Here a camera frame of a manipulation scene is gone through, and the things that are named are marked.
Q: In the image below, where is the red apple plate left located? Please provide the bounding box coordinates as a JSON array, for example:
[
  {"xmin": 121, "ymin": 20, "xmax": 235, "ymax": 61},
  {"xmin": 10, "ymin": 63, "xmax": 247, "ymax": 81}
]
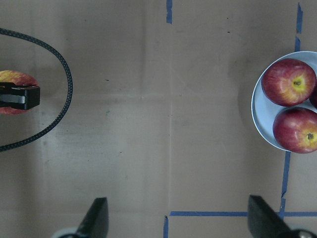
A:
[{"xmin": 309, "ymin": 85, "xmax": 317, "ymax": 109}]

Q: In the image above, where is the yellow-red apple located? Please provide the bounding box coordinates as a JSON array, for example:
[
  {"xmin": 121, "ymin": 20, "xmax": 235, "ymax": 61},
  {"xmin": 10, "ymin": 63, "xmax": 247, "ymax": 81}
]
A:
[{"xmin": 0, "ymin": 70, "xmax": 39, "ymax": 115}]

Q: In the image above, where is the red apple plate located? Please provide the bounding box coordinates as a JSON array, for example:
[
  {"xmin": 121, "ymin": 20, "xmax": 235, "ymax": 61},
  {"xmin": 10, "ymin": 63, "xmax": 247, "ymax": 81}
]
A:
[
  {"xmin": 272, "ymin": 107, "xmax": 317, "ymax": 154},
  {"xmin": 261, "ymin": 59, "xmax": 317, "ymax": 107},
  {"xmin": 309, "ymin": 85, "xmax": 317, "ymax": 109}
]

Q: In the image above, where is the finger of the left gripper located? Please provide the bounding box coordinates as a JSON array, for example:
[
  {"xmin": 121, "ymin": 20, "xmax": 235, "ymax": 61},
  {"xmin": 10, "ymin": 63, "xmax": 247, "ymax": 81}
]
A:
[{"xmin": 0, "ymin": 82, "xmax": 40, "ymax": 110}]

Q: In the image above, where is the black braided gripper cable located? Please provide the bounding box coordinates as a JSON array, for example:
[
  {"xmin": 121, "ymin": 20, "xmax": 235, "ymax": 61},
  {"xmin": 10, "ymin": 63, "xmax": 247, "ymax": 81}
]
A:
[{"xmin": 0, "ymin": 28, "xmax": 73, "ymax": 152}]

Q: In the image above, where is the light blue plate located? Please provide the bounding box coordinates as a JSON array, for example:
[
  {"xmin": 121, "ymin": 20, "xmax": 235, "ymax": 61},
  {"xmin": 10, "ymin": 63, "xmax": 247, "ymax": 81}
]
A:
[{"xmin": 251, "ymin": 51, "xmax": 317, "ymax": 151}]

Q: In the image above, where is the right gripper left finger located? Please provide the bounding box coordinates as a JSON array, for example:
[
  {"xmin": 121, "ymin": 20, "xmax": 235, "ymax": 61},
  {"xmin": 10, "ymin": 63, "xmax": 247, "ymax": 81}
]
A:
[{"xmin": 75, "ymin": 197, "xmax": 108, "ymax": 238}]

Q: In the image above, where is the red apple plate top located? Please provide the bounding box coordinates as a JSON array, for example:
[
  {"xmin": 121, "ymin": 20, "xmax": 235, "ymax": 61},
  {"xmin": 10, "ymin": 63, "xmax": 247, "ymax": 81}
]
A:
[{"xmin": 261, "ymin": 59, "xmax": 317, "ymax": 107}]

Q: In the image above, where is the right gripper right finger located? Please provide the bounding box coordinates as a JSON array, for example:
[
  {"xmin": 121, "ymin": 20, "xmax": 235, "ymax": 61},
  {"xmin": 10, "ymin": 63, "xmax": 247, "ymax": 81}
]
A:
[{"xmin": 248, "ymin": 195, "xmax": 294, "ymax": 238}]

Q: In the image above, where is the red apple plate front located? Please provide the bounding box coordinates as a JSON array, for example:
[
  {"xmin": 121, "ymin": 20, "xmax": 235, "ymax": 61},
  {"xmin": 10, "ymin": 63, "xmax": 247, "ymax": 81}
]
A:
[{"xmin": 272, "ymin": 107, "xmax": 317, "ymax": 154}]

